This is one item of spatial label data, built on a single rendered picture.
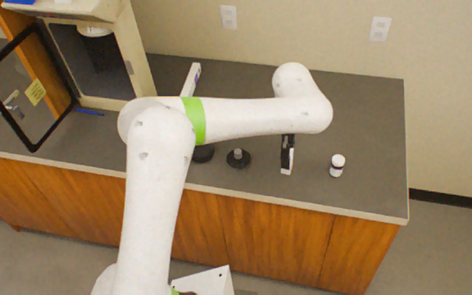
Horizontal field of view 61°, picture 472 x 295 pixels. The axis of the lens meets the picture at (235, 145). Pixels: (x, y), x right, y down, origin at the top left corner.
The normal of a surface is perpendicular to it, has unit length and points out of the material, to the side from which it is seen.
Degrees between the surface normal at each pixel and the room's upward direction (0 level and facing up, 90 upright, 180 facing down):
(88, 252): 0
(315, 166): 1
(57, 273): 0
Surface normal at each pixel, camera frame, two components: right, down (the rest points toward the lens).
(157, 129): 0.03, -0.23
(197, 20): -0.23, 0.77
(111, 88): -0.07, -0.63
